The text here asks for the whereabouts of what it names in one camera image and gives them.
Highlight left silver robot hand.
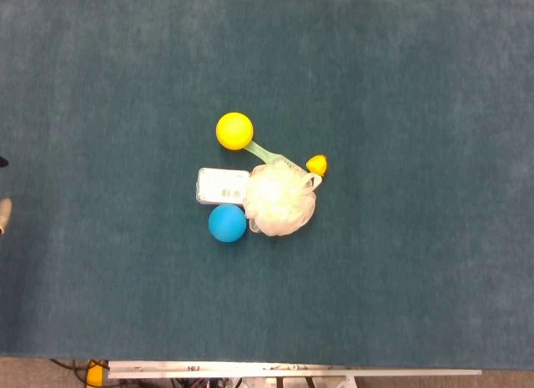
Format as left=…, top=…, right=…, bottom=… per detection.
left=0, top=155, right=13, bottom=235

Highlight clear plastic box with label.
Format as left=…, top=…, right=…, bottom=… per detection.
left=195, top=167, right=251, bottom=206

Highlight yellow foam ball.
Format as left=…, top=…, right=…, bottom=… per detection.
left=215, top=111, right=254, bottom=151

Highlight mint green plastic hairbrush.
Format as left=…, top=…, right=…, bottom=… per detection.
left=245, top=140, right=308, bottom=173

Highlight white mesh bath loofah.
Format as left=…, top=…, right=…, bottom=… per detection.
left=242, top=162, right=323, bottom=238

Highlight yellow rubber duck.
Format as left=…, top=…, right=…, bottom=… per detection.
left=305, top=154, right=329, bottom=177

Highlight yellow plastic block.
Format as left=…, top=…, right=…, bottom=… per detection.
left=85, top=360, right=110, bottom=387

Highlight teal table cloth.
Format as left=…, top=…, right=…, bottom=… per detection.
left=0, top=0, right=534, bottom=370

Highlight blue foam ball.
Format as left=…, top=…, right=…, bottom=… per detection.
left=208, top=204, right=248, bottom=243

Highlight black floor cables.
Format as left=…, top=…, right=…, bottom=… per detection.
left=49, top=358, right=91, bottom=385

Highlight white metal base frame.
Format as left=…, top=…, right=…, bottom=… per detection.
left=233, top=377, right=355, bottom=388

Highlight aluminium frame rail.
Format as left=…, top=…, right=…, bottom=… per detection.
left=107, top=360, right=483, bottom=380

